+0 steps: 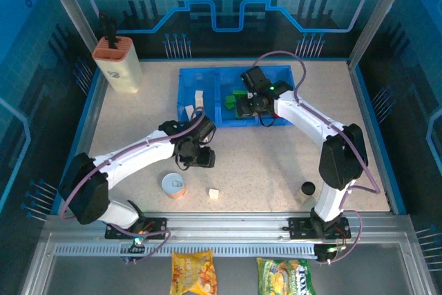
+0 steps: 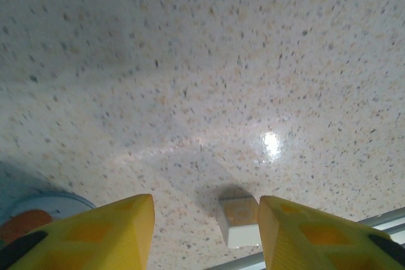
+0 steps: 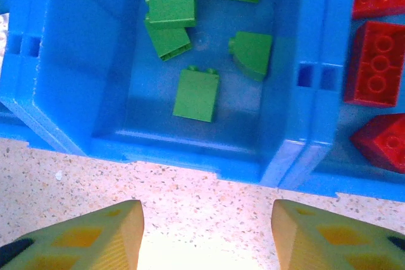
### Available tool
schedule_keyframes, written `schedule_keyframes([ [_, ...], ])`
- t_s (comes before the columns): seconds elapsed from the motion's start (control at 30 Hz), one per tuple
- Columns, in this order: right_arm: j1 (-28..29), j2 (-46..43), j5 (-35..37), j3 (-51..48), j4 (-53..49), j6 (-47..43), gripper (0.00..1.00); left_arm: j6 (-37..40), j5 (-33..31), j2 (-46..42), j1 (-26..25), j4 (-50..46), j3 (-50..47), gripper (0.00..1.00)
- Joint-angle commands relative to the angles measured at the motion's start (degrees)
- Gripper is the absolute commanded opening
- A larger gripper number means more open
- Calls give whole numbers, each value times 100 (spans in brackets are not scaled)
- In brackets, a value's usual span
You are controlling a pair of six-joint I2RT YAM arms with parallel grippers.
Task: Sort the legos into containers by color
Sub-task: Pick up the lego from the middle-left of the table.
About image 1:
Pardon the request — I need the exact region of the blue three-compartment bin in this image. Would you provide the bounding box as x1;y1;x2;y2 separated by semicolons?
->
175;64;296;129

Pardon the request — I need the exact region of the tin can with pull tab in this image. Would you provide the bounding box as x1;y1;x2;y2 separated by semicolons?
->
161;172;187;200

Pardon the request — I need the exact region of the small bottle with black cap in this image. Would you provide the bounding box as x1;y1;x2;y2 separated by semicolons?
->
296;180;317;206

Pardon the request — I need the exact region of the small LED circuit board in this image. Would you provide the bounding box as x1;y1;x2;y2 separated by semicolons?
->
131;227;153;246
323;242;346;257

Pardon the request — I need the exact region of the cream and peach knife block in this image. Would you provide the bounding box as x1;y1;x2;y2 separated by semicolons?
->
92;35;144;94

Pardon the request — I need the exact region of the yellow chip bag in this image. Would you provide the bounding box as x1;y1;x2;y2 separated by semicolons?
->
170;249;218;295

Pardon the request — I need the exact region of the green snack bag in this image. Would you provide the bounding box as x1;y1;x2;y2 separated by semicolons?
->
256;256;318;295

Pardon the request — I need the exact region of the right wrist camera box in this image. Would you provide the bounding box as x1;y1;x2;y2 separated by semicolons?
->
240;66;269;94

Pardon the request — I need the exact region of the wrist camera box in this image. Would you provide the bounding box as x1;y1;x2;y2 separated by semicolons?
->
193;115;218;144
240;66;269;94

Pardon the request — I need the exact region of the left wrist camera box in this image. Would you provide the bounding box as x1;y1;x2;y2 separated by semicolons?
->
193;115;218;144

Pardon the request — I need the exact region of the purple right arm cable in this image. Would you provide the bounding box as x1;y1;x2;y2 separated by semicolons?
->
251;50;381;265

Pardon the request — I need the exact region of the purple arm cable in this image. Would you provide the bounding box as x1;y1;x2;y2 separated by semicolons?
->
251;50;381;265
60;106;207;265

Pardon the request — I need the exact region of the aluminium frame beam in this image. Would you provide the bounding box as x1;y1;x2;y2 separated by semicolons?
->
41;211;414;240

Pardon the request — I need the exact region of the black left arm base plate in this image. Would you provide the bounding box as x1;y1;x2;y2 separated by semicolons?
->
104;217;169;240

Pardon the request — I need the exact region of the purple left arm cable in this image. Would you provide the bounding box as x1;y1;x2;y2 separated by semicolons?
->
60;106;207;265

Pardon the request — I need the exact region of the slotted grey cable duct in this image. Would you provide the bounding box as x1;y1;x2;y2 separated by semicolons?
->
54;242;320;258

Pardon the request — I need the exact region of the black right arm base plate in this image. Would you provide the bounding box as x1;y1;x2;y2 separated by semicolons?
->
288;217;352;240

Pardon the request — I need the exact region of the black knife handle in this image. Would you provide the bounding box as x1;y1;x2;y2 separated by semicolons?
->
97;10;111;49
108;18;118;49

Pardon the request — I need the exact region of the aluminium frame post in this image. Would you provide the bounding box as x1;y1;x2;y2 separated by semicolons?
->
347;0;415;68
37;0;101;55

